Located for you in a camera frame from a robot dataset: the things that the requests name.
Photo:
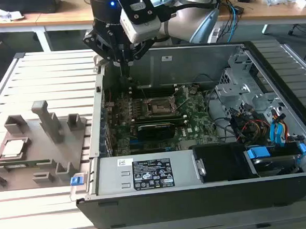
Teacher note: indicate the silver power supply unit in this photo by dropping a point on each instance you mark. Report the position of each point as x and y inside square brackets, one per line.
[112, 179]

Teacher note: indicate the silver metal drive cage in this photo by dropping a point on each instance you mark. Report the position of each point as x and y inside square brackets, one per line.
[229, 91]

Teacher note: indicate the black PC case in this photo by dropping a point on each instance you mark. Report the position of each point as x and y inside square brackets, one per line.
[174, 206]

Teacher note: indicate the small black device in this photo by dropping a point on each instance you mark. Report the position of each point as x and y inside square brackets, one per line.
[238, 9]

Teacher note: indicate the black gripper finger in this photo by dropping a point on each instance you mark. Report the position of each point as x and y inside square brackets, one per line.
[144, 51]
[99, 42]

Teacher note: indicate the black graphics card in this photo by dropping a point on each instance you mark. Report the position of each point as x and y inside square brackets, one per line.
[156, 132]

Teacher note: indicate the green motherboard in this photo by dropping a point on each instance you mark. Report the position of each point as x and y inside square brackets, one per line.
[200, 116]

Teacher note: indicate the pale blue teach pendant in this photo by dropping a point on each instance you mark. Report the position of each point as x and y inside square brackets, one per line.
[205, 28]

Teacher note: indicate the silver CPU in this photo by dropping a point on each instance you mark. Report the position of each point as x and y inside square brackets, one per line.
[13, 148]

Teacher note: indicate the grey parts rack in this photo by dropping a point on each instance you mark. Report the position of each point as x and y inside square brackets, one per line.
[38, 152]

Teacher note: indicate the hard disk in blue carrier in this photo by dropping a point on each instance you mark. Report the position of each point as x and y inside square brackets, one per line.
[273, 163]

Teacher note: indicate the green RAM stick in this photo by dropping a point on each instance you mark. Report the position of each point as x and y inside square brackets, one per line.
[39, 162]

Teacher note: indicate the metal locking lever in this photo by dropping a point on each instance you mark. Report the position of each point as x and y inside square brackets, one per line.
[142, 91]

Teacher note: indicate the black RAM slot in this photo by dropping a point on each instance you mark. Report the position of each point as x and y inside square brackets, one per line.
[156, 122]
[156, 86]
[156, 91]
[153, 116]

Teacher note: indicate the black plastic drive cover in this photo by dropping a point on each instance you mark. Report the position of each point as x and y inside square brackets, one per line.
[221, 162]

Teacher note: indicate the white crumpled paper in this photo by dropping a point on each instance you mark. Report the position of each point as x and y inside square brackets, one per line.
[5, 15]

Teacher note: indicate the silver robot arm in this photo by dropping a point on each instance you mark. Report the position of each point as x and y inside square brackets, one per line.
[186, 24]

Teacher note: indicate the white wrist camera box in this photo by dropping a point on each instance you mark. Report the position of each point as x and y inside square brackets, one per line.
[142, 27]

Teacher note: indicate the blue case latch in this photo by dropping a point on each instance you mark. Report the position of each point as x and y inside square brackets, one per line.
[76, 181]

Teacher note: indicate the CPU socket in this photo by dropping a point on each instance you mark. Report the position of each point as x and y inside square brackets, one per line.
[159, 106]

